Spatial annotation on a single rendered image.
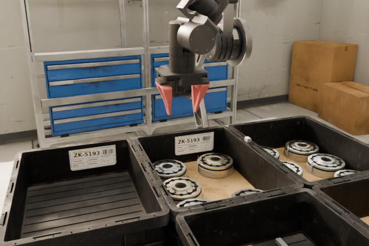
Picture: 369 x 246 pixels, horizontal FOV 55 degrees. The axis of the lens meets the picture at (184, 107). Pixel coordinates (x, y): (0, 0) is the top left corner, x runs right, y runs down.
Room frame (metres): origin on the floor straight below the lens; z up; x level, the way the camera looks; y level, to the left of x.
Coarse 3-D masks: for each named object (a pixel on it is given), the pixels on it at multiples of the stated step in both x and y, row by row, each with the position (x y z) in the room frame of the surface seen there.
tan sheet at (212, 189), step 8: (192, 168) 0.94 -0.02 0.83; (192, 176) 0.89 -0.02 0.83; (200, 176) 0.89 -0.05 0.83; (232, 176) 0.89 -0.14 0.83; (240, 176) 0.89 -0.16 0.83; (200, 184) 0.85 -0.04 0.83; (208, 184) 0.85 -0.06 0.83; (216, 184) 0.85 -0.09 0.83; (224, 184) 0.85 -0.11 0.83; (232, 184) 0.85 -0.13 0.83; (240, 184) 0.85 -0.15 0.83; (248, 184) 0.85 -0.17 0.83; (208, 192) 0.81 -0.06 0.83; (216, 192) 0.81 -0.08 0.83; (224, 192) 0.81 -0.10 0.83; (232, 192) 0.81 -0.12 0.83
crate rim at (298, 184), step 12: (168, 132) 0.98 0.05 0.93; (180, 132) 0.98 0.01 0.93; (192, 132) 0.99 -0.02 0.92; (228, 132) 0.99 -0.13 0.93; (144, 156) 0.81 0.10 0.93; (264, 156) 0.81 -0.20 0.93; (276, 168) 0.75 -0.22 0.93; (156, 180) 0.69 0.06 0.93; (168, 192) 0.64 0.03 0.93; (264, 192) 0.64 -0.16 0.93; (276, 192) 0.64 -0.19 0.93; (168, 204) 0.60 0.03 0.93; (204, 204) 0.60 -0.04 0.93; (216, 204) 0.60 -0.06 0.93
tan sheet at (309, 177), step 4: (276, 148) 1.09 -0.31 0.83; (280, 148) 1.09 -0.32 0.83; (280, 152) 1.06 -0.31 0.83; (280, 156) 1.02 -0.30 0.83; (284, 156) 1.02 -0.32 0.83; (284, 160) 0.99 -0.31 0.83; (288, 160) 0.99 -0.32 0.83; (292, 160) 0.99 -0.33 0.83; (300, 164) 0.97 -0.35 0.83; (304, 164) 0.97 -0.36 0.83; (304, 168) 0.94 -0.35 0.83; (304, 172) 0.92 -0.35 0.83; (308, 172) 0.92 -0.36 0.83; (304, 176) 0.89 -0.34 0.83; (308, 176) 0.89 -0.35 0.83; (312, 176) 0.89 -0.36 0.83; (308, 180) 0.87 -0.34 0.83; (312, 180) 0.87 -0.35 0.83; (316, 180) 0.87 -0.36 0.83
